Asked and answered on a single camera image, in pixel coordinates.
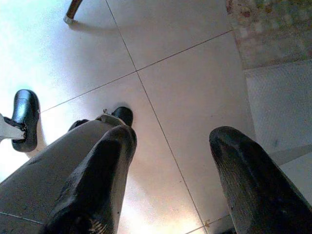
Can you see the white textured panel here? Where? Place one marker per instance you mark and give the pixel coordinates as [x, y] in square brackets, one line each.
[280, 102]

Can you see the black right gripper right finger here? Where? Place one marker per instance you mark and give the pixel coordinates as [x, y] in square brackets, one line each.
[251, 182]

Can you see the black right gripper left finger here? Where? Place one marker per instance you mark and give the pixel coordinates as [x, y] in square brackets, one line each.
[97, 175]

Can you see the floral patterned rug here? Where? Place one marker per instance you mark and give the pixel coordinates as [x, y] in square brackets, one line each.
[268, 29]

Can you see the dark wooden dining chair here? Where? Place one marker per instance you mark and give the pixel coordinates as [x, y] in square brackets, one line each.
[73, 9]

